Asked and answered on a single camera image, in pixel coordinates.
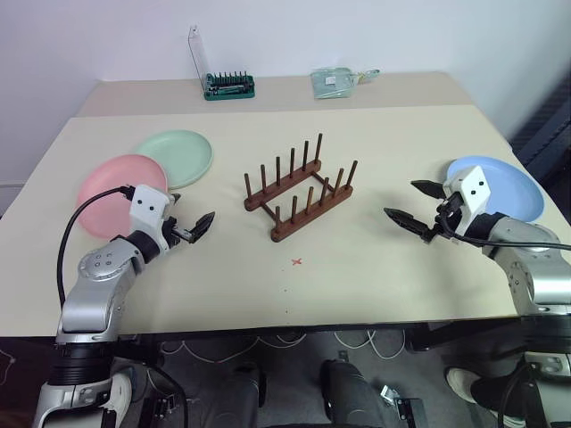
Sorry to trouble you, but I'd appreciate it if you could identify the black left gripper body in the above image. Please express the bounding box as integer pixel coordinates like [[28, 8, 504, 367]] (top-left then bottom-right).
[[160, 216, 201, 249]]

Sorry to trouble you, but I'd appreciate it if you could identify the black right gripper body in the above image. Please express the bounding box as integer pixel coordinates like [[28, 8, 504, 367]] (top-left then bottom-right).
[[430, 191, 466, 241]]

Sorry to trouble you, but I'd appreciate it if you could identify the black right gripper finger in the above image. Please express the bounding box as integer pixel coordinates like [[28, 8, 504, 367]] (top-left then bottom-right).
[[384, 207, 434, 244], [410, 178, 446, 201]]

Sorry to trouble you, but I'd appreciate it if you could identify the wooden dish rack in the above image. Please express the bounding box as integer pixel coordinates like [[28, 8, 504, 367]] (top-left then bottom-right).
[[243, 131, 360, 243]]

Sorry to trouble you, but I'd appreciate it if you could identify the light green plate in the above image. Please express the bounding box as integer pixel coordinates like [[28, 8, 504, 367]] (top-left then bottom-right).
[[133, 128, 215, 191]]

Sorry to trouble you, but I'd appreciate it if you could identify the pink red plate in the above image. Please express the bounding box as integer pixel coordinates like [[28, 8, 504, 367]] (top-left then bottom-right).
[[76, 153, 170, 238]]

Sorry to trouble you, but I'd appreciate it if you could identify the light blue plate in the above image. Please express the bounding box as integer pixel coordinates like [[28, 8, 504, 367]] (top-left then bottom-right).
[[444, 154, 546, 225]]

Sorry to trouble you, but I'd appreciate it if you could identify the green screwdriver bit box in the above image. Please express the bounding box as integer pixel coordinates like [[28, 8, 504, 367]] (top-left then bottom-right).
[[186, 23, 258, 102]]

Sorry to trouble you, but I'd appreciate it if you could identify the teal plastic packet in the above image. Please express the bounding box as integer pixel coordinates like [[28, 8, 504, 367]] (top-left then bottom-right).
[[309, 66, 359, 100]]

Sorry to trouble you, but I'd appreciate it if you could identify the white and black shoe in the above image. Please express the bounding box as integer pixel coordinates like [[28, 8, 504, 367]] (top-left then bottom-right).
[[445, 366, 530, 427]]

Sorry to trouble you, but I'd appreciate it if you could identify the dark rounded robot leg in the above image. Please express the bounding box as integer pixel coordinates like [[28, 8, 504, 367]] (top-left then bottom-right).
[[319, 358, 388, 428]]

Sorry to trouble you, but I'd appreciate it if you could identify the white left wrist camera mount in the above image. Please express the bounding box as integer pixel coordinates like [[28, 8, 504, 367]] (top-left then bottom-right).
[[128, 184, 174, 236]]

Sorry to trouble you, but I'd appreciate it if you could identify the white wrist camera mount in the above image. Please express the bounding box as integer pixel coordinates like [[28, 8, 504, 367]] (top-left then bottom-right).
[[128, 184, 174, 236], [441, 165, 492, 236]]

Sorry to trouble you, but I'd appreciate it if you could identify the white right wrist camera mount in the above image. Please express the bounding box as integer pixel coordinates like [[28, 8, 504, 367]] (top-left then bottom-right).
[[441, 165, 492, 236]]

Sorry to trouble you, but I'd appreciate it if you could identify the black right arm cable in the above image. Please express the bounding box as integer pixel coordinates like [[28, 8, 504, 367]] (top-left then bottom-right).
[[439, 209, 571, 251]]

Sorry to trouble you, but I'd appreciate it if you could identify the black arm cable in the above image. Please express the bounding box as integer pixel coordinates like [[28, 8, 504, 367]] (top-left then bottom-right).
[[439, 209, 571, 251], [55, 184, 136, 309]]

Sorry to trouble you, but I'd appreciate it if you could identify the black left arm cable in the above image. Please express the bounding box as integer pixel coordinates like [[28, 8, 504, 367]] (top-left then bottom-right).
[[55, 184, 136, 309]]

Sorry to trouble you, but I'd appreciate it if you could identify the teal tag with ring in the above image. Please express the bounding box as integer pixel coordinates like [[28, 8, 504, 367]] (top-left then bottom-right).
[[352, 67, 382, 86]]

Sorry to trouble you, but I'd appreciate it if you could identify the white floor cable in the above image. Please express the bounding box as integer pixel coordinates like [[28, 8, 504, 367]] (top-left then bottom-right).
[[159, 328, 405, 365]]

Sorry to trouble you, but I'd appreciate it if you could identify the black metal floor bracket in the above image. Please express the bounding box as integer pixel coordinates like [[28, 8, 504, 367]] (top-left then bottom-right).
[[377, 384, 428, 428]]

